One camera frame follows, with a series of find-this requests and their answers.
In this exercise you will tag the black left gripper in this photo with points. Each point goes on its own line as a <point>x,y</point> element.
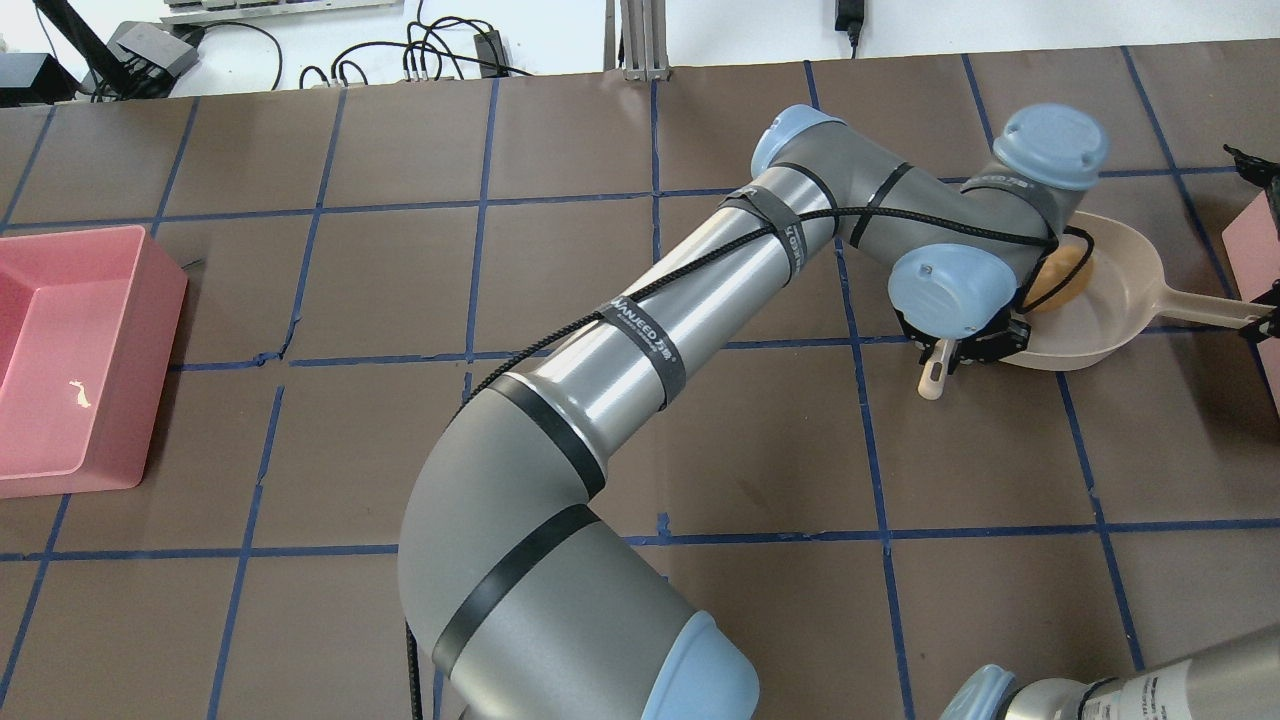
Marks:
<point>975,347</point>

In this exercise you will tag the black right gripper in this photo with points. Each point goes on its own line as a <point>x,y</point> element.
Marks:
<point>1262,180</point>

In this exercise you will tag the white brush black bristles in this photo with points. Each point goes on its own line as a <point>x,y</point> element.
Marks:
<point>936,368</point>

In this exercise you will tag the white plastic dustpan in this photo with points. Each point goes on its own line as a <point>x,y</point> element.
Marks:
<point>1128,291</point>

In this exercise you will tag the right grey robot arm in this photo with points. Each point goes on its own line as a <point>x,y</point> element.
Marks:
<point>1178,443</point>

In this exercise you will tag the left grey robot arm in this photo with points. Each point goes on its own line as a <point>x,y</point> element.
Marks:
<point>527,602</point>

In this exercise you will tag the empty pink plastic bin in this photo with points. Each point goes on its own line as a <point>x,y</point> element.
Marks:
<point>89,321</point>

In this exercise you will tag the brown potato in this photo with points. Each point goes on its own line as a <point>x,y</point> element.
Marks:
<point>1064,275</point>

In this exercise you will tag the black power adapter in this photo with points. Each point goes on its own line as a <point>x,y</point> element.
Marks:
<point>851,16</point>

